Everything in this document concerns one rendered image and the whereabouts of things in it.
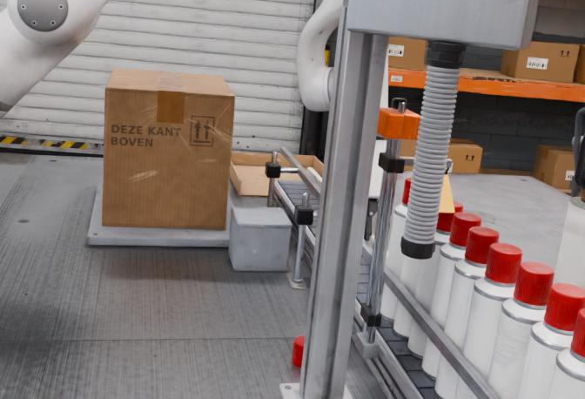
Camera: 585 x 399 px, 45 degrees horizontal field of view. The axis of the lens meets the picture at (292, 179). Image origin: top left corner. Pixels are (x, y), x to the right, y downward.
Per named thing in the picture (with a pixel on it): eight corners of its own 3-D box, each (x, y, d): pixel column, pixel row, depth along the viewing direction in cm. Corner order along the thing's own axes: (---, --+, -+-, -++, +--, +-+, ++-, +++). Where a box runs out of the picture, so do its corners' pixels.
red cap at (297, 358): (287, 357, 98) (290, 335, 97) (309, 354, 99) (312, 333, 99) (298, 369, 95) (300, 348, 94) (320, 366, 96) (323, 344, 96)
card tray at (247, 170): (340, 199, 178) (342, 184, 177) (238, 196, 172) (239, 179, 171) (313, 169, 206) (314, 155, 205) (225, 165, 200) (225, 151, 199)
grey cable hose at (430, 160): (439, 260, 70) (473, 46, 65) (406, 260, 69) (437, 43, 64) (426, 248, 73) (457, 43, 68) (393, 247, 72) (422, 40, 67)
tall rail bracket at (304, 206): (331, 286, 123) (341, 196, 119) (290, 286, 122) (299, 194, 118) (326, 279, 126) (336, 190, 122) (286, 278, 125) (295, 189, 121)
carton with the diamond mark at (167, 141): (225, 230, 141) (235, 95, 134) (101, 226, 136) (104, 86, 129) (213, 187, 169) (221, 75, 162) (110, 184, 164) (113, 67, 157)
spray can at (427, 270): (453, 361, 91) (479, 209, 86) (415, 362, 90) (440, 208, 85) (437, 341, 96) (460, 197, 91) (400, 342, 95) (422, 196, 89)
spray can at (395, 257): (421, 323, 101) (442, 185, 96) (387, 325, 99) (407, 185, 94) (406, 307, 106) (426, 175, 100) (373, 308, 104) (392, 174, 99)
